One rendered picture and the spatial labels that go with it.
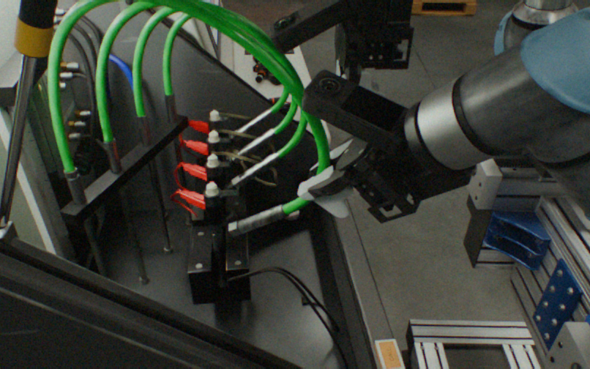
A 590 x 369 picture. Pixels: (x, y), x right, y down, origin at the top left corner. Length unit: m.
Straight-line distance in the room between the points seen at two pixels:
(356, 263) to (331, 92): 0.44
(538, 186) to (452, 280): 1.17
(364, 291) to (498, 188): 0.41
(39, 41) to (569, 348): 0.73
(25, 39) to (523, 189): 0.97
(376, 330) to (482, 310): 1.41
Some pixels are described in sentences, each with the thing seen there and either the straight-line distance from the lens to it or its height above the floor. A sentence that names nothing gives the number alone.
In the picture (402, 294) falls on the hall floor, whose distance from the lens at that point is 2.11.
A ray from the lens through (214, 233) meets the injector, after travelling 0.81.
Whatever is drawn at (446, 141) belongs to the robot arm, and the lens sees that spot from 0.42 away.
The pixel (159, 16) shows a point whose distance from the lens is 0.80.
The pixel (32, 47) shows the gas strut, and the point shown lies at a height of 1.46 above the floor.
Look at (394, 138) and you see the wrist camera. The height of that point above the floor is 1.33.
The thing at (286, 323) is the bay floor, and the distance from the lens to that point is 0.92.
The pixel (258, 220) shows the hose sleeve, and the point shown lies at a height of 1.14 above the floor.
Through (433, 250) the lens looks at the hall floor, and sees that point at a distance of 2.34.
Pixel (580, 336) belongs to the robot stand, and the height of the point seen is 0.99.
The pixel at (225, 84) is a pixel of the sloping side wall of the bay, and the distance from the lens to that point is 1.01.
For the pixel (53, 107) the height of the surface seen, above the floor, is 1.27.
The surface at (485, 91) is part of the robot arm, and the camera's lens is 0.40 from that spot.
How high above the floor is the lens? 1.56
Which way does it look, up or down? 36 degrees down
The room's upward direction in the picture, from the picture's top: straight up
